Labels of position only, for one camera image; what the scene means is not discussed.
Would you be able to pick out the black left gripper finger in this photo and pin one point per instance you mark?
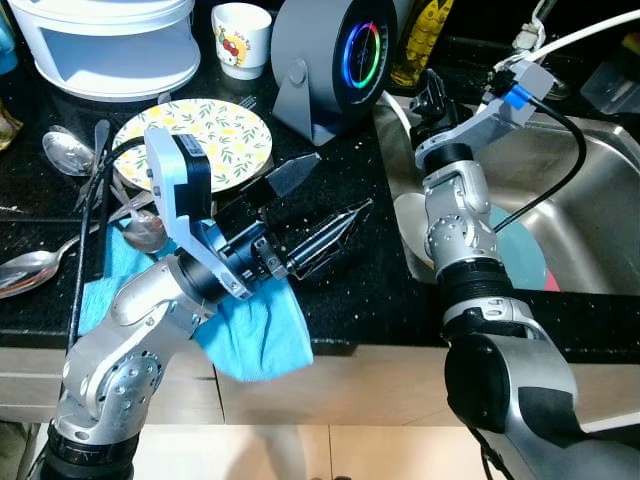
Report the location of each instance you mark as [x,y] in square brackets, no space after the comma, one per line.
[330,235]
[295,175]

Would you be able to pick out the white plate with lemon print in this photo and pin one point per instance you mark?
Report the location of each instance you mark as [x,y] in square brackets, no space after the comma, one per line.
[220,140]

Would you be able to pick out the blue terry towel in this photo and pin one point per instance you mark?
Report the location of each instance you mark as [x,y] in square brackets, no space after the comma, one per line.
[260,340]

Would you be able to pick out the teal plate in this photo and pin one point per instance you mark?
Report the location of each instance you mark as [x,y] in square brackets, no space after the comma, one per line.
[520,255]

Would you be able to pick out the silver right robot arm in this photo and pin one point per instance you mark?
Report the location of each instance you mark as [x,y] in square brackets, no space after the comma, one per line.
[520,400]

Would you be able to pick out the yellow oil bottle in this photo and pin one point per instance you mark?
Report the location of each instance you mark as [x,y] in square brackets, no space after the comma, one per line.
[420,45]

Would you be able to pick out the white cartoon mug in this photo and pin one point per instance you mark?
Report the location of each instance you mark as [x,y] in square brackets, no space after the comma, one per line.
[240,45]

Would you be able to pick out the wide grey cabinet door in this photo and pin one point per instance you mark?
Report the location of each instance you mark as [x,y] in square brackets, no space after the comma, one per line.
[380,385]

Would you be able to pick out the clear plastic container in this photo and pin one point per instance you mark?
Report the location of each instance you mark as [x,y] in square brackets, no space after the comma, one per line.
[610,90]

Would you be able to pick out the stainless steel sink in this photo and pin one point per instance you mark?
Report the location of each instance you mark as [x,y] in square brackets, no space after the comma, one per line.
[590,200]

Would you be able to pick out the red dish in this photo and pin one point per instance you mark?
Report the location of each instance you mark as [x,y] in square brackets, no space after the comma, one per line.
[551,280]

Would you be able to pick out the white rice cooker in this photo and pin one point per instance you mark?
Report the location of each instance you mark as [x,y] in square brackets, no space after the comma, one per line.
[100,60]

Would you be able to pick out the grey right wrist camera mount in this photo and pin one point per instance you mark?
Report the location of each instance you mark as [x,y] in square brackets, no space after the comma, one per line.
[480,120]

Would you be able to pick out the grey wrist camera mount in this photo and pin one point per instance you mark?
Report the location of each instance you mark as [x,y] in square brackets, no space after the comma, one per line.
[162,170]
[480,120]

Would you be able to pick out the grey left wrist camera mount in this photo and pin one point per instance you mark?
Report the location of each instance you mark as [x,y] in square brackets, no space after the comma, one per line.
[162,170]

